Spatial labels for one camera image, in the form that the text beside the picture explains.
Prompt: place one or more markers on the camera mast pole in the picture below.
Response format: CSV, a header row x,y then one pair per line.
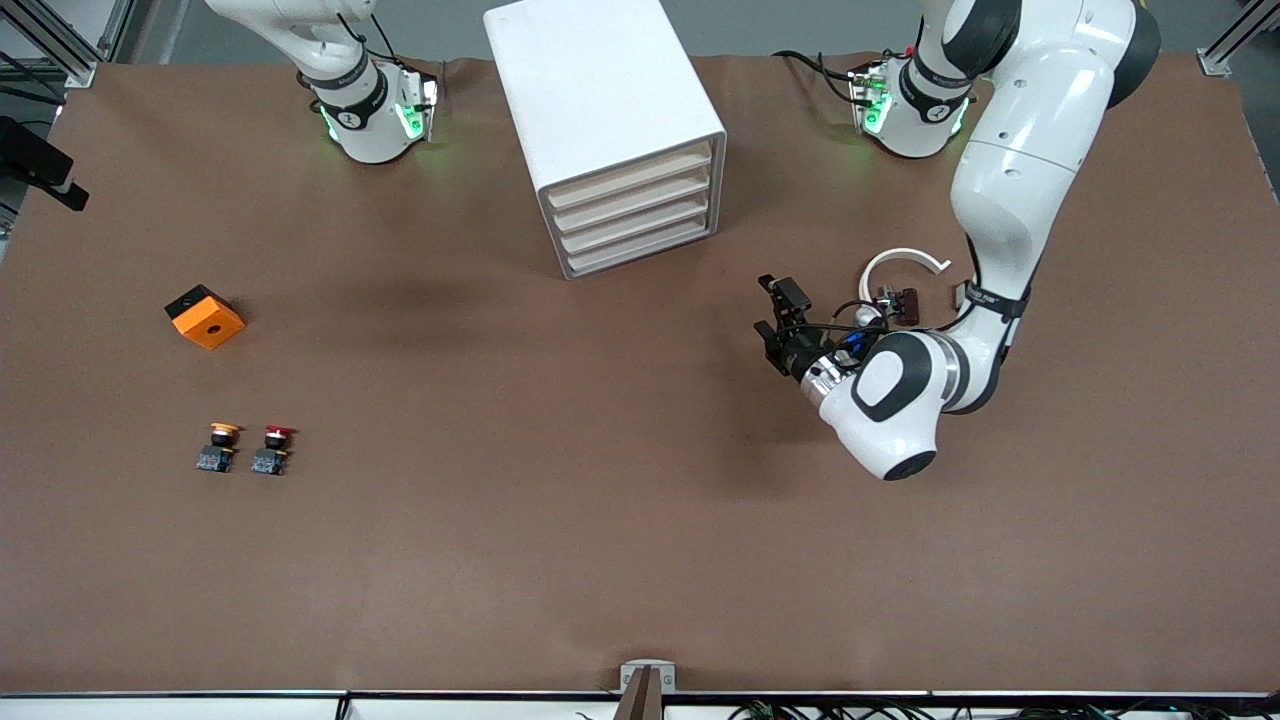
x,y
640,700

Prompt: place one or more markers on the yellow push button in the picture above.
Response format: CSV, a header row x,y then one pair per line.
x,y
216,458

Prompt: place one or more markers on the aluminium frame profile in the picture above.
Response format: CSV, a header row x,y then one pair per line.
x,y
80,72
1215,62

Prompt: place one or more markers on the red push button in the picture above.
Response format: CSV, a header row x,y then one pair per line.
x,y
270,460

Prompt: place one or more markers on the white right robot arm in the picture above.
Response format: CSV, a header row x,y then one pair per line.
x,y
365,135

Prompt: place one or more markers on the white drawer cabinet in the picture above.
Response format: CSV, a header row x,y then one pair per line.
x,y
600,90

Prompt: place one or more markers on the white curved pipe clamp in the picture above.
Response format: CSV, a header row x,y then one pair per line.
x,y
905,254

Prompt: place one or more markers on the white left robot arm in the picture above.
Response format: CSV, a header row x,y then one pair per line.
x,y
1030,160

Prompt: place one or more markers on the orange black button box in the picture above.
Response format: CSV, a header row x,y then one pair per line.
x,y
208,322

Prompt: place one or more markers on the grey metal bracket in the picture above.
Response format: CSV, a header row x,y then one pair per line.
x,y
665,680

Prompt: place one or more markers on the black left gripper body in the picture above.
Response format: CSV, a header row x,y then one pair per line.
x,y
797,352

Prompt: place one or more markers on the small black clip part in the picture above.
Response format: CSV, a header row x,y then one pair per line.
x,y
962,296

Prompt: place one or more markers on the white plastic drawer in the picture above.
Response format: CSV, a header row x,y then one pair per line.
x,y
632,201
636,222
630,178
640,245

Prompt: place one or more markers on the small brown black connector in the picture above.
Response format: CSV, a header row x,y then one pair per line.
x,y
908,305

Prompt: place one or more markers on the brown table cover sheet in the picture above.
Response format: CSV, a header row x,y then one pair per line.
x,y
640,520

